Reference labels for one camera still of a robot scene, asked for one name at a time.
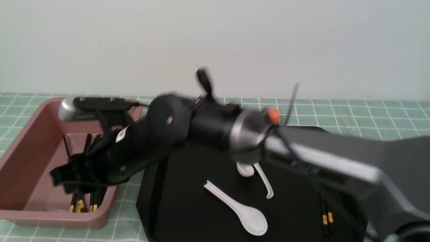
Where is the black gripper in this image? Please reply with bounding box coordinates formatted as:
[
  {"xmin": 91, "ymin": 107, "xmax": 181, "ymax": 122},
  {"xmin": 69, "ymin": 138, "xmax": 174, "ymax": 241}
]
[{"xmin": 50, "ymin": 118, "xmax": 175, "ymax": 194}]

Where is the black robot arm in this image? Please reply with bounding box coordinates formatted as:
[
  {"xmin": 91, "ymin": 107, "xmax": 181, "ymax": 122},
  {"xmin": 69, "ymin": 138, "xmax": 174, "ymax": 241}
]
[{"xmin": 50, "ymin": 93, "xmax": 429, "ymax": 242}]

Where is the black chopstick bin leftmost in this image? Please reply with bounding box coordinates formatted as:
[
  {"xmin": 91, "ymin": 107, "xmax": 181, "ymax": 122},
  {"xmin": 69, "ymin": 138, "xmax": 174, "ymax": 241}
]
[{"xmin": 62, "ymin": 135, "xmax": 77, "ymax": 213}]

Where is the pink plastic bin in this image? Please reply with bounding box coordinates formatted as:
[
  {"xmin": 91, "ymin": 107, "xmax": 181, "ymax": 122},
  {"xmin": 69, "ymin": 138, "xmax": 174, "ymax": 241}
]
[{"xmin": 0, "ymin": 97, "xmax": 143, "ymax": 229}]

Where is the black plastic tray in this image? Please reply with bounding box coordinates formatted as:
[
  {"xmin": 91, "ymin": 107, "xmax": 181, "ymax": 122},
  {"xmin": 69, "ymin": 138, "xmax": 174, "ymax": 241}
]
[{"xmin": 136, "ymin": 144, "xmax": 364, "ymax": 242}]

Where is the white spoon middle left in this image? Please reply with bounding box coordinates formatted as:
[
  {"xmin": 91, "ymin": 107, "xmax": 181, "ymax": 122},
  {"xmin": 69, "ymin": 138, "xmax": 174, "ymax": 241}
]
[{"xmin": 236, "ymin": 163, "xmax": 255, "ymax": 177}]

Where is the white spoon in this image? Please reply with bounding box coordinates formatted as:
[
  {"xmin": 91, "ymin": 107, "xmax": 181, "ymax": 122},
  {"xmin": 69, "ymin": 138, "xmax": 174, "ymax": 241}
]
[
  {"xmin": 236, "ymin": 163, "xmax": 255, "ymax": 177},
  {"xmin": 253, "ymin": 163, "xmax": 274, "ymax": 199},
  {"xmin": 203, "ymin": 180, "xmax": 268, "ymax": 236}
]

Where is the white spoon bottom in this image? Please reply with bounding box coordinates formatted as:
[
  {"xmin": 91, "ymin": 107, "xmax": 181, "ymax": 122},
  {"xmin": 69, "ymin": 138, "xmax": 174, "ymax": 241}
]
[{"xmin": 203, "ymin": 180, "xmax": 268, "ymax": 236}]

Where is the white spoon middle right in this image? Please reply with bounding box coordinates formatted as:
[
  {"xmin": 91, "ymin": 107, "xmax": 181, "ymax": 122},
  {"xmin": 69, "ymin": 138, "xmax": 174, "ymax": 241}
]
[{"xmin": 253, "ymin": 163, "xmax": 274, "ymax": 199}]

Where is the orange cube block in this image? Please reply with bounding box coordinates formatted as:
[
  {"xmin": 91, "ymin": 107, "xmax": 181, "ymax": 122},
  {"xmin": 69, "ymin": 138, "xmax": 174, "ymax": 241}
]
[{"xmin": 267, "ymin": 109, "xmax": 280, "ymax": 125}]

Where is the black chopstick tray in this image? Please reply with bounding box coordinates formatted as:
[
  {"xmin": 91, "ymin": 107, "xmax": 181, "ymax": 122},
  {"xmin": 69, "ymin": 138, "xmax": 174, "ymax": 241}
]
[
  {"xmin": 320, "ymin": 196, "xmax": 329, "ymax": 237},
  {"xmin": 323, "ymin": 199, "xmax": 335, "ymax": 235}
]

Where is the black chopstick tray rightmost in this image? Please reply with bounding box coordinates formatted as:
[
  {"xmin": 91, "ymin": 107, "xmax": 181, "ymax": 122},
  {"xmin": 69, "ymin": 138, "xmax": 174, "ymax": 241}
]
[{"xmin": 323, "ymin": 199, "xmax": 335, "ymax": 235}]

